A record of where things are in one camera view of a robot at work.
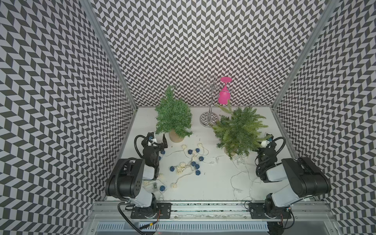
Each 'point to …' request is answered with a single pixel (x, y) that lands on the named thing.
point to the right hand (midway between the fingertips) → (259, 137)
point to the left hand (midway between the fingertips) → (156, 134)
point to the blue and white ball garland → (190, 165)
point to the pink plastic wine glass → (224, 95)
